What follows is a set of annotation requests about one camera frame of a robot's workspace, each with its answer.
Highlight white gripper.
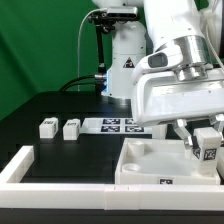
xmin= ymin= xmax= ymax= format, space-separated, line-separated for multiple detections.
xmin=131 ymin=46 xmax=224 ymax=159

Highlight white square tabletop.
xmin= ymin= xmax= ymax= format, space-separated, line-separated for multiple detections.
xmin=115 ymin=138 xmax=220 ymax=185

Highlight white U-shaped obstacle fence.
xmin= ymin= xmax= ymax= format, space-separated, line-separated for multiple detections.
xmin=0 ymin=146 xmax=224 ymax=211

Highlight white camera cable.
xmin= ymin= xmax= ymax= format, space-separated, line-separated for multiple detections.
xmin=76 ymin=9 xmax=107 ymax=92

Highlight black camera on stand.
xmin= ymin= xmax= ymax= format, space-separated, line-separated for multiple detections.
xmin=88 ymin=6 xmax=140 ymax=99

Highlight black cable bundle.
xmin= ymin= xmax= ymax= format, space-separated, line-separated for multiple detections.
xmin=58 ymin=74 xmax=108 ymax=92

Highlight white marker base plate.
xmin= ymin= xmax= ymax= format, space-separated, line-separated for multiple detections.
xmin=81 ymin=118 xmax=152 ymax=134

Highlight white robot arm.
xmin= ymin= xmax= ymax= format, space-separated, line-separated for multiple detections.
xmin=93 ymin=0 xmax=224 ymax=160

